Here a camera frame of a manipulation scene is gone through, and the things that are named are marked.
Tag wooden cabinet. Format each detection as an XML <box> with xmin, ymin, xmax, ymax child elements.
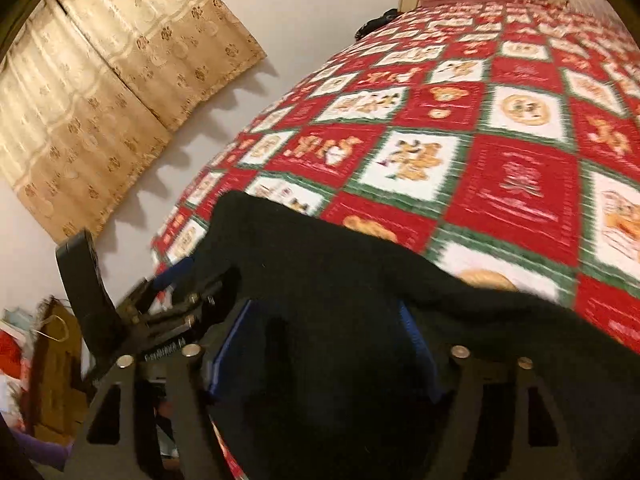
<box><xmin>29</xmin><ymin>304</ymin><xmax>87</xmax><ymax>447</ymax></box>

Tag wire clothes hanger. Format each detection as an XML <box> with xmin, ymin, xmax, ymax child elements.
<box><xmin>32</xmin><ymin>314</ymin><xmax>69</xmax><ymax>344</ymax></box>

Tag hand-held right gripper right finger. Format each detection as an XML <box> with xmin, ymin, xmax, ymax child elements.
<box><xmin>398</xmin><ymin>303</ymin><xmax>596</xmax><ymax>480</ymax></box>

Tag person's left forearm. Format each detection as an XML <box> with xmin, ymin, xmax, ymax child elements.
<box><xmin>14</xmin><ymin>431</ymin><xmax>77</xmax><ymax>472</ymax></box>

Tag striped pillow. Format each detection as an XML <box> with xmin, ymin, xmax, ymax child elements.
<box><xmin>567</xmin><ymin>0</ymin><xmax>627</xmax><ymax>28</ymax></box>

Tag red printed blanket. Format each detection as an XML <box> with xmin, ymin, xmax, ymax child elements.
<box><xmin>150</xmin><ymin>0</ymin><xmax>640</xmax><ymax>480</ymax></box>

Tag black pants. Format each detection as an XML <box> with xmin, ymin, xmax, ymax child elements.
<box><xmin>192</xmin><ymin>190</ymin><xmax>640</xmax><ymax>480</ymax></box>

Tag black cloth bundle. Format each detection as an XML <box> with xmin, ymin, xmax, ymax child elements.
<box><xmin>354</xmin><ymin>10</ymin><xmax>397</xmax><ymax>41</ymax></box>

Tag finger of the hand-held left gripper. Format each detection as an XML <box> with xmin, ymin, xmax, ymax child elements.
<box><xmin>146</xmin><ymin>265</ymin><xmax>244</xmax><ymax>335</ymax></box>
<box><xmin>151</xmin><ymin>256</ymin><xmax>198</xmax><ymax>294</ymax></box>

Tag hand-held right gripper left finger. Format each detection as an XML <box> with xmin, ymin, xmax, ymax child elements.
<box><xmin>62</xmin><ymin>301</ymin><xmax>260</xmax><ymax>480</ymax></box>

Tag red cloth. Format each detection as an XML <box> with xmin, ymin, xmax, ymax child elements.
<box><xmin>0</xmin><ymin>329</ymin><xmax>29</xmax><ymax>377</ymax></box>

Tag beige patterned curtain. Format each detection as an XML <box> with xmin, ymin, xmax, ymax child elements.
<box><xmin>0</xmin><ymin>0</ymin><xmax>268</xmax><ymax>246</ymax></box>

